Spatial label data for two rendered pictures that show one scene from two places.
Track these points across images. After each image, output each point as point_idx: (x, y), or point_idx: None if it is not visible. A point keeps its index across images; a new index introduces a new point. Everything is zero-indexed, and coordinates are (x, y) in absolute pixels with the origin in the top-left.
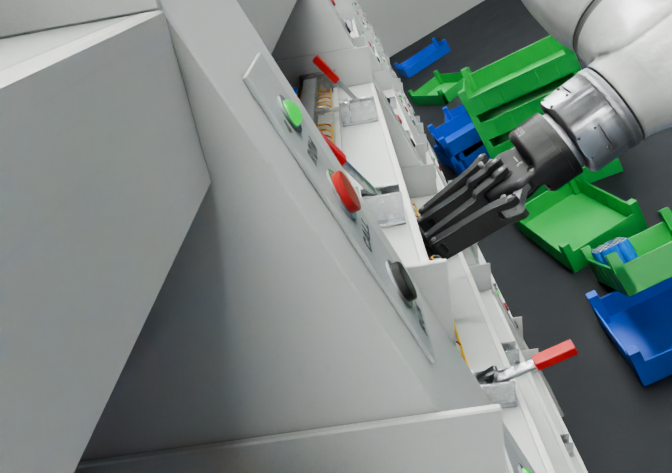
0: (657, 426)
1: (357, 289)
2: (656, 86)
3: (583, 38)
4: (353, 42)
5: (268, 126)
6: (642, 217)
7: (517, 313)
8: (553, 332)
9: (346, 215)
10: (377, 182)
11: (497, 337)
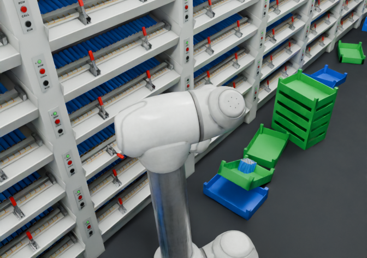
0: (190, 200)
1: (46, 130)
2: None
3: None
4: (184, 63)
5: (47, 115)
6: (273, 165)
7: (218, 151)
8: (214, 164)
9: (54, 123)
10: (118, 108)
11: None
